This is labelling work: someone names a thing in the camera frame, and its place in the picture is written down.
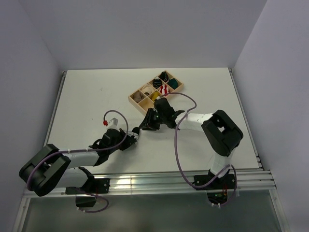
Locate black striped rolled sock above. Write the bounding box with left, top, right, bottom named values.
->
left=159, top=71, right=169, bottom=82

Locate yellow sock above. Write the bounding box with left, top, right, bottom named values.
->
left=150, top=92, right=160, bottom=102

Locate red white striped rolled sock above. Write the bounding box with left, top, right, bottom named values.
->
left=159, top=84, right=170, bottom=95

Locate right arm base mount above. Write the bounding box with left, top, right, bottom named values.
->
left=193, top=174, right=239, bottom=203

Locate dark green rolled sock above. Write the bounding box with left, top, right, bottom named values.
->
left=167, top=78, right=179, bottom=89

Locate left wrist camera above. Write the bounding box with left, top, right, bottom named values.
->
left=103, top=117, right=119, bottom=131

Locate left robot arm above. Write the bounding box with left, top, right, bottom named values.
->
left=19, top=127, right=140, bottom=197

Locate beige rolled sock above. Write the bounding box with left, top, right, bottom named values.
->
left=132, top=91, right=144, bottom=103

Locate cream rolled sock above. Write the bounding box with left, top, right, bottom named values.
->
left=141, top=85, right=154, bottom=96

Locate black white rolled sock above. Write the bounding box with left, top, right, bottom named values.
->
left=152, top=77, right=163, bottom=89

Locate aluminium frame rail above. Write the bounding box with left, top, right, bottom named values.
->
left=23, top=170, right=277, bottom=199

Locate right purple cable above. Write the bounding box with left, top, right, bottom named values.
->
left=159, top=92, right=239, bottom=207

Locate purple cable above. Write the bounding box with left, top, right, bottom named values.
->
left=26, top=110, right=129, bottom=214
left=159, top=92, right=239, bottom=207

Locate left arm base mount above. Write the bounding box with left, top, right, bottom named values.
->
left=65, top=178, right=110, bottom=211

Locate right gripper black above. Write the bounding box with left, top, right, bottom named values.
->
left=139, top=108, right=166, bottom=131

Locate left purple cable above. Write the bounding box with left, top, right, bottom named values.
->
left=26, top=110, right=129, bottom=214

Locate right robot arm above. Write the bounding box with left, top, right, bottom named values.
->
left=139, top=98, right=243, bottom=189

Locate white black striped sock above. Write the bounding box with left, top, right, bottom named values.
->
left=131, top=127, right=140, bottom=141

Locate wooden compartment tray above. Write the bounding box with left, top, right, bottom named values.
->
left=128, top=70, right=184, bottom=116

